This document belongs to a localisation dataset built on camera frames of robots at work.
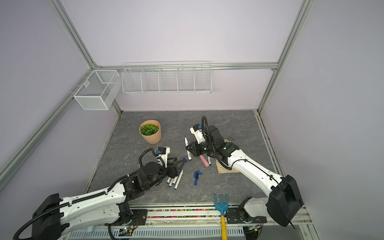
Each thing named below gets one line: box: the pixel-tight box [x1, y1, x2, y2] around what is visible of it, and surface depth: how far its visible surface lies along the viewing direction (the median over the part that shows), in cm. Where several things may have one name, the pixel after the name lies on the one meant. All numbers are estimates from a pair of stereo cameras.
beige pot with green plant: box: [138, 119, 162, 145], surface depth 98 cm
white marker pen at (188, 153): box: [184, 136, 192, 161], surface depth 77 cm
